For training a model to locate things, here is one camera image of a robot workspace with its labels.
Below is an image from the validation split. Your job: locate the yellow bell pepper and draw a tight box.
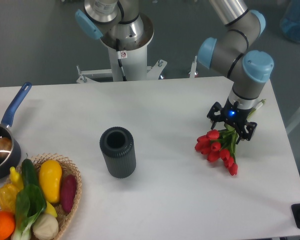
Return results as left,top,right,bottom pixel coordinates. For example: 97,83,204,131
0,183,20,214

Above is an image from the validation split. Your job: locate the green bok choy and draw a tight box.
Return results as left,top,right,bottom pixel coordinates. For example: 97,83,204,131
11,184,47,240

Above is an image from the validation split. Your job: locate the dark green cucumber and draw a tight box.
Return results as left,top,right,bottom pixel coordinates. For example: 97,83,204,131
21,158,41,189

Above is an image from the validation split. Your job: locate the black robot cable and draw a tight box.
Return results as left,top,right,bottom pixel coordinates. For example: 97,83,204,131
115,38,128,82

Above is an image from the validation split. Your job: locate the small yellow pepper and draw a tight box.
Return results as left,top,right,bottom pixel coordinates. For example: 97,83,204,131
9,166,24,191

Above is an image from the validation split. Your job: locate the brown bun in saucepan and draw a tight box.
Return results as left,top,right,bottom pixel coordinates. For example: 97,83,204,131
0,137,12,159

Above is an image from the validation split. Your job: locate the yellow banana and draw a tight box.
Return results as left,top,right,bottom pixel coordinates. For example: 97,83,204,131
44,201,58,218

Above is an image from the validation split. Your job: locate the red tulip bouquet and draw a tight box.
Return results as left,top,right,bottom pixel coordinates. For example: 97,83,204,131
194,99,267,177

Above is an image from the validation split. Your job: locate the purple sweet potato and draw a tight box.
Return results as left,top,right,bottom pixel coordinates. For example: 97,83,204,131
60,174,77,214

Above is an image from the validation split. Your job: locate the beige garlic bulb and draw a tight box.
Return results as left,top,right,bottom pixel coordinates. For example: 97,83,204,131
32,213,59,240

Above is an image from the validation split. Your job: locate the woven wicker basket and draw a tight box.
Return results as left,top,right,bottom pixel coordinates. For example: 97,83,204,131
0,153,82,240

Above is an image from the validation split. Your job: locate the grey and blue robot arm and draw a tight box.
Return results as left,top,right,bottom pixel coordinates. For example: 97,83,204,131
75,0,274,141

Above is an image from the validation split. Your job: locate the dark grey ribbed vase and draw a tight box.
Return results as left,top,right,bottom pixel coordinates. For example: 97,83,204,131
99,126,136,179

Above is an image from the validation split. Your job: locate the orange fruit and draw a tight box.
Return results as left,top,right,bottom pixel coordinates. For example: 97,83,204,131
0,211,16,240

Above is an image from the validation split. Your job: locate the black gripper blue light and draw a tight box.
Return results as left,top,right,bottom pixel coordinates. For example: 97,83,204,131
207,100,257,145

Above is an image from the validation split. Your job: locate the blue handled saucepan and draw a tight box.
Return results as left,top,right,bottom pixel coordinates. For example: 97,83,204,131
0,82,32,179

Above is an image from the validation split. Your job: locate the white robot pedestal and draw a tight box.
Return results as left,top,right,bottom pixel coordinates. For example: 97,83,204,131
75,10,168,83

